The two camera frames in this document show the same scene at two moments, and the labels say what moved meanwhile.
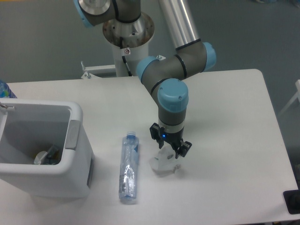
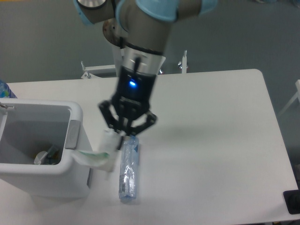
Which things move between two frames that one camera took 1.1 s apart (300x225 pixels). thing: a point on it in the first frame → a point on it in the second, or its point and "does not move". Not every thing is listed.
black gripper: x=174 y=138 → x=131 y=100
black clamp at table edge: x=292 y=198 does not move
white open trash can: x=28 y=127 does not move
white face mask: x=166 y=162 → x=103 y=159
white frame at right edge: x=297 y=93 does not move
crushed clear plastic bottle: x=129 y=165 does not move
